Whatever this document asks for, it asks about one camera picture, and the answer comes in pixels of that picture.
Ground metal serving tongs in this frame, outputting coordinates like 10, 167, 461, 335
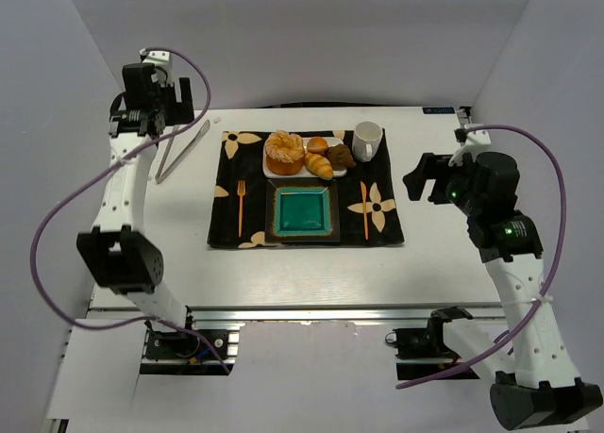
154, 120, 210, 184

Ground large sugared ring bread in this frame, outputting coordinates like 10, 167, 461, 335
264, 130, 306, 175

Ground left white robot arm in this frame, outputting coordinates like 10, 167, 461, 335
76, 58, 193, 328

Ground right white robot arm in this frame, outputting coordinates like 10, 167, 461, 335
403, 152, 603, 431

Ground white rectangular bread plate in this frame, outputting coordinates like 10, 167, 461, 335
262, 137, 349, 179

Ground orange plastic knife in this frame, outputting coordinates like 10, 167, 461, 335
360, 181, 369, 241

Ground black floral placemat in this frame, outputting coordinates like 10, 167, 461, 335
208, 131, 405, 249

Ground white mug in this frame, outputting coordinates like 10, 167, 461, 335
352, 121, 383, 162

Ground orange plastic fork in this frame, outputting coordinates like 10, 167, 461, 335
237, 179, 246, 238

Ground brown chocolate muffin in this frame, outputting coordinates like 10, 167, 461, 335
327, 143, 356, 171

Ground croissant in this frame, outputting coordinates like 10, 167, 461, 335
305, 152, 334, 180

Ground small round bun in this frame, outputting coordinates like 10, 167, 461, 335
306, 137, 329, 155

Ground teal square plate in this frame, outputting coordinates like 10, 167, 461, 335
265, 177, 340, 244

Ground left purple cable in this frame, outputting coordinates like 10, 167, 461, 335
29, 46, 232, 375

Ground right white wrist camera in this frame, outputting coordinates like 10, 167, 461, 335
448, 124, 492, 167

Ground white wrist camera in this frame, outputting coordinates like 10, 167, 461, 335
448, 124, 492, 167
139, 48, 173, 84

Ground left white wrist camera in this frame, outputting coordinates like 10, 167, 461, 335
139, 48, 173, 84

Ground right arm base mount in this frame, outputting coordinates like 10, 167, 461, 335
384, 307, 474, 382

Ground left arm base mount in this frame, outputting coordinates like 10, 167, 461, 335
139, 319, 241, 376

